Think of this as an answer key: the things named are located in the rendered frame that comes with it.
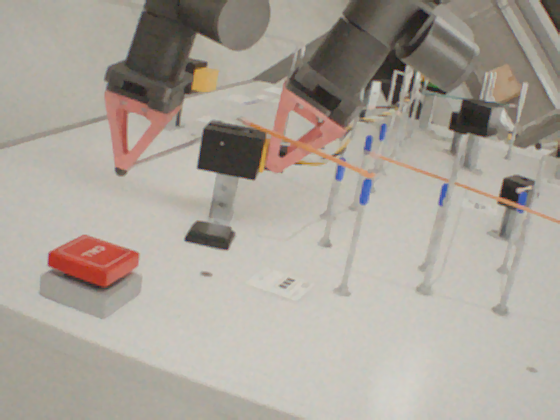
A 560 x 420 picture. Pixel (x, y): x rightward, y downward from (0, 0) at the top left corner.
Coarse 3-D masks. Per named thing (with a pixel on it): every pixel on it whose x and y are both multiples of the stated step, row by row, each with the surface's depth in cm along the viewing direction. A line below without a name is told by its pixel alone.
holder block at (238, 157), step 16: (208, 128) 74; (224, 128) 75; (240, 128) 76; (208, 144) 74; (224, 144) 74; (240, 144) 74; (256, 144) 73; (208, 160) 74; (224, 160) 74; (240, 160) 74; (256, 160) 74; (240, 176) 74; (256, 176) 75
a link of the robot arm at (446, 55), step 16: (432, 0) 73; (448, 16) 74; (432, 32) 70; (448, 32) 71; (464, 32) 75; (400, 48) 74; (416, 48) 71; (432, 48) 71; (448, 48) 71; (464, 48) 72; (416, 64) 72; (432, 64) 72; (448, 64) 72; (464, 64) 72; (432, 80) 74; (448, 80) 73; (464, 80) 73
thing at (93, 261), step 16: (80, 240) 57; (96, 240) 58; (48, 256) 54; (64, 256) 54; (80, 256) 54; (96, 256) 55; (112, 256) 55; (128, 256) 56; (80, 272) 53; (96, 272) 53; (112, 272) 54; (128, 272) 56
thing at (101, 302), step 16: (48, 272) 55; (64, 272) 55; (48, 288) 54; (64, 288) 54; (80, 288) 54; (96, 288) 54; (112, 288) 55; (128, 288) 56; (80, 304) 54; (96, 304) 53; (112, 304) 54
